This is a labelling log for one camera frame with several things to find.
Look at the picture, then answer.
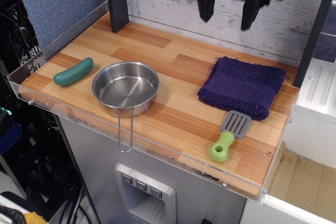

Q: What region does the purple cloth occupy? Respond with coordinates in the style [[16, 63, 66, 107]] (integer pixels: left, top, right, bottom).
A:
[[197, 56, 286, 121]]

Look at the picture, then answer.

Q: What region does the grey green toy spatula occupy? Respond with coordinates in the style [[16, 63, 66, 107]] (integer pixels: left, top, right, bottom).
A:
[[209, 110, 252, 163]]

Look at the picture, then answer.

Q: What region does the clear acrylic table guard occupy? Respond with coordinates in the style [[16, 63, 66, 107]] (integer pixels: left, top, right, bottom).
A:
[[8, 4, 299, 201]]

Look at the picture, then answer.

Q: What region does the small steel pan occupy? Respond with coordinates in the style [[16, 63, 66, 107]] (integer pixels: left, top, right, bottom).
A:
[[92, 61, 160, 153]]

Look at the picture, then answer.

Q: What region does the green toy cucumber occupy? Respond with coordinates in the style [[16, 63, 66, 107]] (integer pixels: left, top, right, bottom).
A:
[[53, 58, 94, 87]]

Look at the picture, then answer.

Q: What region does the silver toy fridge dispenser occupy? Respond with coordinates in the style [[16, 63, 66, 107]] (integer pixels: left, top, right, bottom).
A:
[[114, 163, 176, 223]]

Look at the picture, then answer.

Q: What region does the white toy sink counter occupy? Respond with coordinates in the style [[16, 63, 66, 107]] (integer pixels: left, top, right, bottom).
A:
[[241, 59, 335, 223]]

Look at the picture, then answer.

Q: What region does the black plastic crate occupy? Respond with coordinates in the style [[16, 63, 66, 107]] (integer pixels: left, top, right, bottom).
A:
[[1, 1, 40, 65]]

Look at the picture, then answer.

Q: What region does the dark right post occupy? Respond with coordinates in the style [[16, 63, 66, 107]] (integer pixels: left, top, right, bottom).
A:
[[293, 0, 333, 88]]

